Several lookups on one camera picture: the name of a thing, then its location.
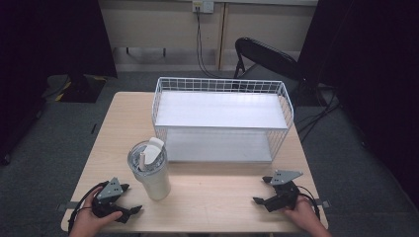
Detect black floor cables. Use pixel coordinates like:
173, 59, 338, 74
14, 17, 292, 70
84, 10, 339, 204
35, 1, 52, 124
295, 88, 342, 143

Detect right hand-held gripper cable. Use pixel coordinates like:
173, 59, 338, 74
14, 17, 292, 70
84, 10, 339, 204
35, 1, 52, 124
295, 185, 321, 221

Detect hand-held gripper cable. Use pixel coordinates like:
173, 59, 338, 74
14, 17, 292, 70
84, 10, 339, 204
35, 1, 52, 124
295, 185, 321, 221
67, 181, 110, 235

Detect white wall socket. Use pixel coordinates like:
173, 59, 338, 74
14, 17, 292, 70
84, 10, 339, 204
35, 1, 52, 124
192, 0, 215, 14

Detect black curtain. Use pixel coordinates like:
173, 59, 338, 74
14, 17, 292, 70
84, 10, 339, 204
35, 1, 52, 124
0, 0, 119, 166
297, 0, 419, 211

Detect left hand-held gripper cable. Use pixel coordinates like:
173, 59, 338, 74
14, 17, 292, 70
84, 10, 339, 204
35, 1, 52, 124
67, 181, 110, 235

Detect black wall socket cable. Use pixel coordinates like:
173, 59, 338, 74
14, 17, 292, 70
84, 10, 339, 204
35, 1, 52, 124
195, 8, 232, 80

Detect white wire shelf rack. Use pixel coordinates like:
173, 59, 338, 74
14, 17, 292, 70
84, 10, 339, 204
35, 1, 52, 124
151, 76, 294, 165

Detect black folding chair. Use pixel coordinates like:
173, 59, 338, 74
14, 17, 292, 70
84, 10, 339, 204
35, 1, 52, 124
232, 37, 306, 84

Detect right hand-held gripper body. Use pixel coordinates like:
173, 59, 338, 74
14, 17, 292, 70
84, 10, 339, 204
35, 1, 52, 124
263, 169, 304, 213

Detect white cup with straw lid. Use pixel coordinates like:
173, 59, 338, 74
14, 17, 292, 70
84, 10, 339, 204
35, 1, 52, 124
126, 136, 172, 201

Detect dark stand base yellow tape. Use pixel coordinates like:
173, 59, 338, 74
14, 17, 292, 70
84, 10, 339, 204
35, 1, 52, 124
42, 73, 109, 104

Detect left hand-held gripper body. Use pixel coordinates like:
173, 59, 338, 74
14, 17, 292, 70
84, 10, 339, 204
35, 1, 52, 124
91, 177, 130, 221

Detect person's right hand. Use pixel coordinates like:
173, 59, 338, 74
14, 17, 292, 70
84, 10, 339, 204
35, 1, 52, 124
282, 195, 322, 231

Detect person's left hand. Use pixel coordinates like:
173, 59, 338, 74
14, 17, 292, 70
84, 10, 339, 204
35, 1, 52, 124
68, 186, 124, 235

